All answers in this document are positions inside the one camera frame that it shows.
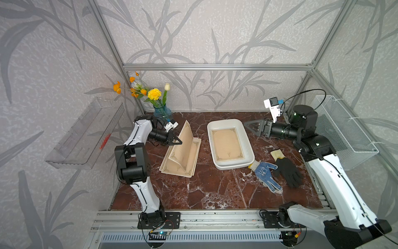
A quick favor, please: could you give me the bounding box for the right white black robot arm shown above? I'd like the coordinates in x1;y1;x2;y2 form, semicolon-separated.
253;100;392;249

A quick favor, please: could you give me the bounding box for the white wire mesh basket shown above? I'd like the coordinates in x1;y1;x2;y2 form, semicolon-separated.
311;95;379;171

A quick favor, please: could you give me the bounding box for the blue glass vase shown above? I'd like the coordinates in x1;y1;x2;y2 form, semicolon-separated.
154;105;173;124

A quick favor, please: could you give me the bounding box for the black yellow work glove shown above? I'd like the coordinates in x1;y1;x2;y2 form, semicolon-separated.
271;149;304;188

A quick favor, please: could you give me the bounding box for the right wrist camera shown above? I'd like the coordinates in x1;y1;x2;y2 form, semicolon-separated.
264;97;284;123

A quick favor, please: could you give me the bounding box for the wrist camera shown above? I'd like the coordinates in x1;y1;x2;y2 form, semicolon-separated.
164;119;178;132
264;97;284;123

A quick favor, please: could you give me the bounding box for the white plastic storage box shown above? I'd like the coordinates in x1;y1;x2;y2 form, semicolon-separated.
207;119;255;170

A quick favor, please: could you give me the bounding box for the clear plastic wall shelf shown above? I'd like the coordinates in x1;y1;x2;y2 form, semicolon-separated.
45;98;124;170

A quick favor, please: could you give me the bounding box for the blue dotted work glove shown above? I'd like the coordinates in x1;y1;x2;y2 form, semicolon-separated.
248;160;283;194

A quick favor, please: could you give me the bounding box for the right circuit board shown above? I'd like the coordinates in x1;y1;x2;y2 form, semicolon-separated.
279;231;301;243

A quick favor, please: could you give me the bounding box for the left circuit board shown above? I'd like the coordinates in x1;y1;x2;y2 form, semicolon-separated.
148;230;173;241

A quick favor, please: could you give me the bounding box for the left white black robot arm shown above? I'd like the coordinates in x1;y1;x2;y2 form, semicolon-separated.
115;115;182;225

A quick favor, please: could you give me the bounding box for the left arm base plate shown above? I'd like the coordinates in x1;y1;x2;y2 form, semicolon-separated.
137;212;181;230

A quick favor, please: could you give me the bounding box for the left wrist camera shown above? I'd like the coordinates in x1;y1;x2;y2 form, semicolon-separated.
164;119;178;132

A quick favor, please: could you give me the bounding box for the beige stationery sheet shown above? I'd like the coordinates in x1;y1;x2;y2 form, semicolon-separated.
211;128;245;162
169;120;193;172
159;138;202;178

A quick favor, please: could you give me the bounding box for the red pen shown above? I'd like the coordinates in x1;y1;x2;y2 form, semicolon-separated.
100;134;111;150

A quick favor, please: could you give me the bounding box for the yellow orange flower bouquet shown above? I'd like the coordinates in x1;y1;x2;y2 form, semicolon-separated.
113;72;171;109

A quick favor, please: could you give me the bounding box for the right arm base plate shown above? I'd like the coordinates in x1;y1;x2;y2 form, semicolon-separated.
260;210;291;229

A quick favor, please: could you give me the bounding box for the circuit board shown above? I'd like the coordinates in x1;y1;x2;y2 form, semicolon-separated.
279;231;301;243
148;230;173;241

